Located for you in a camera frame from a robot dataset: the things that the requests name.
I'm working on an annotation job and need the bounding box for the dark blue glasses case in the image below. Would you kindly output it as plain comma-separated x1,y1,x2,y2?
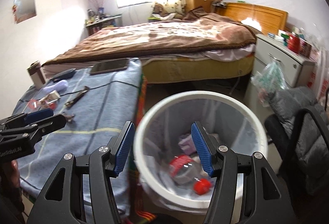
51,68,76,82

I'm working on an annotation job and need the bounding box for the person's left hand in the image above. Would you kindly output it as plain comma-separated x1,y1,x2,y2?
2,160,20,188

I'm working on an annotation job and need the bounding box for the wall picture with red knot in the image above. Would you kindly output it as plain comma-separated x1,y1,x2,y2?
12,0,37,24

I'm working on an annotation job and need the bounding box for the white trash bin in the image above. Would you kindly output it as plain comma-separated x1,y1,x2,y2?
133,91,268,215

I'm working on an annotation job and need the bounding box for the crushed patterned paper cup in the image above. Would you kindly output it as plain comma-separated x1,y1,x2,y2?
38,90,60,110

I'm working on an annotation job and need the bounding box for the brown and cream thermos mug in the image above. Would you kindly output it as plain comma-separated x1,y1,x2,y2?
27,61,47,90

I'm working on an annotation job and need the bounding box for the white bedside cabinet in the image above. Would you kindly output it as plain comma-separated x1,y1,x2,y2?
244,34,315,123

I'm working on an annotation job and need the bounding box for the wooden headboard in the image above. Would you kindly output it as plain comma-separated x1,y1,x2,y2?
215,2,288,35

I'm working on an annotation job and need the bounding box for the brown patterned bed blanket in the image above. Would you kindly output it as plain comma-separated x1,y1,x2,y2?
44,7,259,66

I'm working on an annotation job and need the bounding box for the blue checked table cloth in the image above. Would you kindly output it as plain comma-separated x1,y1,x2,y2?
18,58,142,202

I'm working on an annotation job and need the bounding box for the brown snack wrapper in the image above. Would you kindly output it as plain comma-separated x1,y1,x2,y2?
65,86,90,108

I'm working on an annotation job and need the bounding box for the clear bottle red label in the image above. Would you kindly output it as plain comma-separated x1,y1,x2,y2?
168,154,212,196

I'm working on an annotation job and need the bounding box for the cluttered white desk shelf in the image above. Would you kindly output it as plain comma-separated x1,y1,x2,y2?
85,7,123,36

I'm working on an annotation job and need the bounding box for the smartphone in brown case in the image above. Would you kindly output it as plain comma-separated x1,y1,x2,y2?
90,58,129,75

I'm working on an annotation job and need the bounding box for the green plastic bag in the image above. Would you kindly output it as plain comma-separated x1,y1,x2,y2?
251,60,288,107

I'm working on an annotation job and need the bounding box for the white foam fruit net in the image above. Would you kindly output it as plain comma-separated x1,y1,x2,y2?
42,80,69,95

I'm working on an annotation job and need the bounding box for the black office chair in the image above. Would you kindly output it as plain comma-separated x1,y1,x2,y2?
264,86,328,216

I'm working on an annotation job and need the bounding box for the red jar on cabinet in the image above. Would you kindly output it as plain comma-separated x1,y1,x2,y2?
288,33,300,54

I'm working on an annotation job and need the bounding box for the teddy bear plush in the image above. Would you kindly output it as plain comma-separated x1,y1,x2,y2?
149,3,176,21

